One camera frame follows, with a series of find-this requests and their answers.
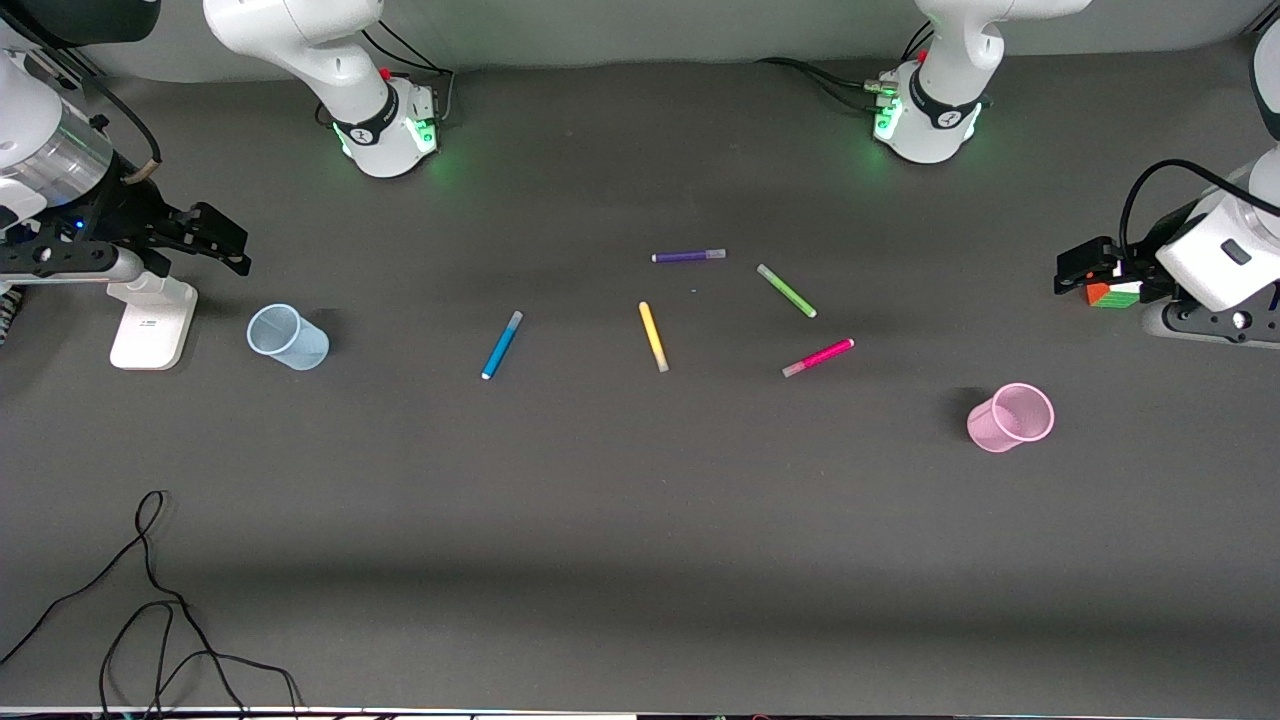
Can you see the yellow marker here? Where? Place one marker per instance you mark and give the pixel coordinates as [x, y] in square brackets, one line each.
[653, 337]

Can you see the blue marker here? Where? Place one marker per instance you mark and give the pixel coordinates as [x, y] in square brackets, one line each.
[500, 346]

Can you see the white plastic stand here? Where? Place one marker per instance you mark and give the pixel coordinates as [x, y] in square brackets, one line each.
[150, 330]

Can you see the aluminium frame rail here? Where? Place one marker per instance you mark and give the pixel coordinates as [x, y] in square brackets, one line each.
[60, 55]

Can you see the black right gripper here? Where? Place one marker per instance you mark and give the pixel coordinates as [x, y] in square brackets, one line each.
[135, 215]

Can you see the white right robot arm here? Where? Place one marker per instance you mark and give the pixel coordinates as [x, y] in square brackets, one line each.
[330, 50]

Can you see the translucent pink cup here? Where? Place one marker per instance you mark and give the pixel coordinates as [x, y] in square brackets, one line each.
[1010, 418]

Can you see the green marker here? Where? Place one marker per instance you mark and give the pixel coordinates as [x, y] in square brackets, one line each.
[786, 291]

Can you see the purple marker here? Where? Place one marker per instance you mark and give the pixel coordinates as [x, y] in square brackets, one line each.
[688, 256]

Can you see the black white striped object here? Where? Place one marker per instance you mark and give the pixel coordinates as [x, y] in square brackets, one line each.
[8, 315]

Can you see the translucent blue cup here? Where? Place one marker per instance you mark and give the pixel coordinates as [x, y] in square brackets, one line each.
[290, 340]

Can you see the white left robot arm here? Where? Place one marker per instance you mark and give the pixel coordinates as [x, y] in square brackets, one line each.
[940, 110]

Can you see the pink marker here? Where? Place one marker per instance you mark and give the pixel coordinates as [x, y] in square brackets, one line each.
[818, 357]

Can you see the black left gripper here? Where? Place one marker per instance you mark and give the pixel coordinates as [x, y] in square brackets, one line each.
[1142, 268]

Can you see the multicolour puzzle cube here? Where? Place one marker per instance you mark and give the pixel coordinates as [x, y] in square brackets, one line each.
[1118, 296]

